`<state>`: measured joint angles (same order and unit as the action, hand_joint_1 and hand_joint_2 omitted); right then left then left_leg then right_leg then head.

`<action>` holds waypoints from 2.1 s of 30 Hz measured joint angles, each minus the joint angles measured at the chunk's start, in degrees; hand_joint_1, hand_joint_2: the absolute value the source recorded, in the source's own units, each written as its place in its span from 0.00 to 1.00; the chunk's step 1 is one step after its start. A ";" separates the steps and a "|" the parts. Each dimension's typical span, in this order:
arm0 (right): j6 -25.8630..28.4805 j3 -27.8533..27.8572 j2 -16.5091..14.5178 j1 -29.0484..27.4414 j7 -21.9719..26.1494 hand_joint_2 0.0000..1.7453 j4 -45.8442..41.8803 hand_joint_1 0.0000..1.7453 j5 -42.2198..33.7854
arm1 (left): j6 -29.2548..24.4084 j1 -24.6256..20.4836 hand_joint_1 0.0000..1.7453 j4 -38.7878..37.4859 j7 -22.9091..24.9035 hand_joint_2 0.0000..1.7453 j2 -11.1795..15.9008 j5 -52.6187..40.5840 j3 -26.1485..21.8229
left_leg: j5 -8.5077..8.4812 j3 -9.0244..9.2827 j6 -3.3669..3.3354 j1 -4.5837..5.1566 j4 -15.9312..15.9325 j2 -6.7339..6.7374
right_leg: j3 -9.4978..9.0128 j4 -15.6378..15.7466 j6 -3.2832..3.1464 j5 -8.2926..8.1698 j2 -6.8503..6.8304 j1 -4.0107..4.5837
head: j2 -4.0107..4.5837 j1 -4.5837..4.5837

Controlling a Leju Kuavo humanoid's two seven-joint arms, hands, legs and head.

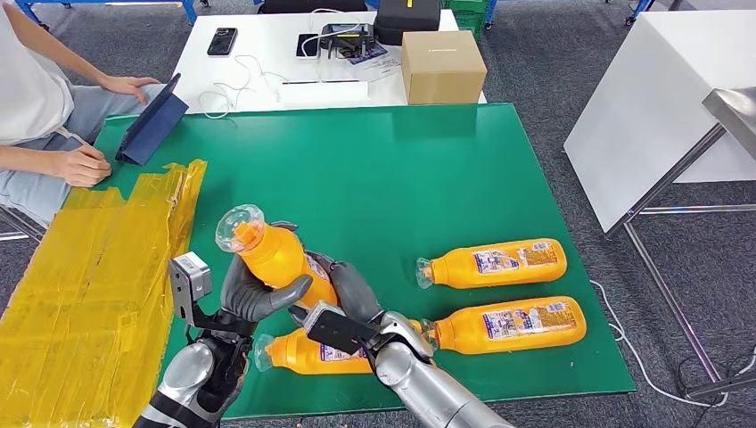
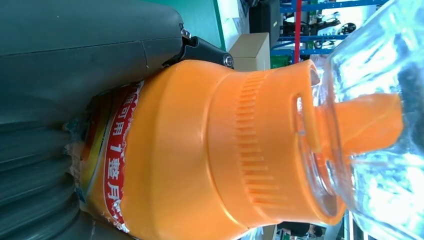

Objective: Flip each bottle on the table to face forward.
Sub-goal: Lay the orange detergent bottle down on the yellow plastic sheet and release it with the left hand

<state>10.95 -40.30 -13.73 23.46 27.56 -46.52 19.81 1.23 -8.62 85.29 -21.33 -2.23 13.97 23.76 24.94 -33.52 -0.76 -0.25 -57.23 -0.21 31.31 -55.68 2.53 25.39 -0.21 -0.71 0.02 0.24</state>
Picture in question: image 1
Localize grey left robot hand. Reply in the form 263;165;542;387
219;253;314;323

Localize person's left hand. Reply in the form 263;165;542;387
99;75;161;105

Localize person's right hand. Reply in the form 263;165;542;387
55;144;113;190

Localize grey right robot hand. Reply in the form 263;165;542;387
287;251;384;329

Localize orange detergent bottle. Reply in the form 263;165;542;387
253;327;376;376
415;237;568;291
215;204;341;311
420;295;588;356

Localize tablet in dark blue case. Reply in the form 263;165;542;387
115;72;190;167

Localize blue metal rack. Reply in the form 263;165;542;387
12;0;199;28

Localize metal chair legs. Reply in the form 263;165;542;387
0;206;47;244

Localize person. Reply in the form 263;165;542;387
0;0;169;232

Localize black smartphone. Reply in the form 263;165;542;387
295;32;322;61
206;27;239;57

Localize green table mat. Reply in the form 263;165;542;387
88;103;637;421

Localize black controller device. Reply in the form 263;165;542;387
318;22;377;61

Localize printed paper leaflet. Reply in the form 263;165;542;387
345;45;404;83

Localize cardboard box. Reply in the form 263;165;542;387
400;29;489;106

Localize black carrying case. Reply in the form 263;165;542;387
373;0;443;47

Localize green plastic crate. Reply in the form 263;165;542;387
442;0;491;43

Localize large white table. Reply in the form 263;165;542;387
563;10;756;235

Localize steel table top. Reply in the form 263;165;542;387
701;86;756;163

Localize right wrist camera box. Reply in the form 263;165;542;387
304;300;379;356

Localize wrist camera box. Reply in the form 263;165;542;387
304;300;379;356
168;251;212;327

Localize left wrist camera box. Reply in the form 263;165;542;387
168;251;212;327

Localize thin white cable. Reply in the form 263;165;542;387
197;54;291;121

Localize white charging cable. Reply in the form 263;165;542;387
300;7;363;59

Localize white floor cable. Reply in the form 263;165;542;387
589;280;756;410

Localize metal table frame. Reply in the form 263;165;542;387
602;127;756;403

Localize black floor cable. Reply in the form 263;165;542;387
676;348;756;408

